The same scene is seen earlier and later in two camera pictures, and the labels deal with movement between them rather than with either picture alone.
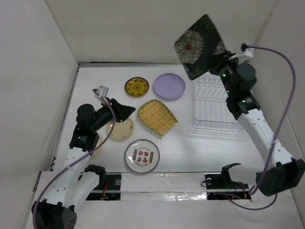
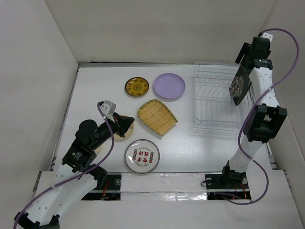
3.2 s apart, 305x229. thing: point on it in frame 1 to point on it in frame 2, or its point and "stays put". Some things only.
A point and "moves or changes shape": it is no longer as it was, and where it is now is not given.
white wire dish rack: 212,111 stays put
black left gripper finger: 124,112 to 124,128
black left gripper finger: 121,109 to 124,119
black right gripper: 233,62 to 246,47
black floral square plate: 199,46 moves or changes shape
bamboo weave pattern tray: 155,114 stays put
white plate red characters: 141,156 stays put
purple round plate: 169,85 stays put
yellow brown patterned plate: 137,86 stays put
